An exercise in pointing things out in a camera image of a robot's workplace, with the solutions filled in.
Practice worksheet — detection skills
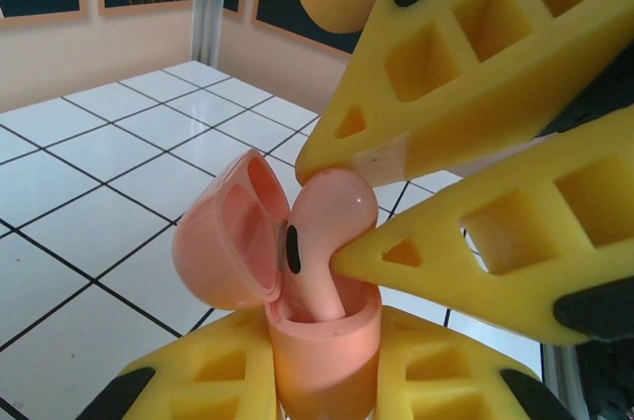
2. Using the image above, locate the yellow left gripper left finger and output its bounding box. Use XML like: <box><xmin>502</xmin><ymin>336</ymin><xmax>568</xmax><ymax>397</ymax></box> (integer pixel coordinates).
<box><xmin>73</xmin><ymin>310</ymin><xmax>278</xmax><ymax>420</ymax></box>

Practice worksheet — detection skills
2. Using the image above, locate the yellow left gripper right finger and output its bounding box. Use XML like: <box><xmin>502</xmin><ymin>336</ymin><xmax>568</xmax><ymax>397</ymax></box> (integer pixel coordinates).
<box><xmin>373</xmin><ymin>304</ymin><xmax>576</xmax><ymax>420</ymax></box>

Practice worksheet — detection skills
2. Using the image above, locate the pink eraser block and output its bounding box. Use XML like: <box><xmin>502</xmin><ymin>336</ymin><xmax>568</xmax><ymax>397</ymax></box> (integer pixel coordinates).
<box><xmin>171</xmin><ymin>150</ymin><xmax>383</xmax><ymax>420</ymax></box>

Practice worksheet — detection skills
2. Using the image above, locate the pink earbud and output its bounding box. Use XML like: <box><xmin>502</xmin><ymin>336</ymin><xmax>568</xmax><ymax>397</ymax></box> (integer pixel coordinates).
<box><xmin>279</xmin><ymin>167</ymin><xmax>378</xmax><ymax>322</ymax></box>

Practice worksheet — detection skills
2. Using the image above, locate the aluminium frame post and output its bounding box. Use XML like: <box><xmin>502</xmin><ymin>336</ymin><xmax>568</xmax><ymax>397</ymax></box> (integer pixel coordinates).
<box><xmin>190</xmin><ymin>0</ymin><xmax>224</xmax><ymax>67</ymax></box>

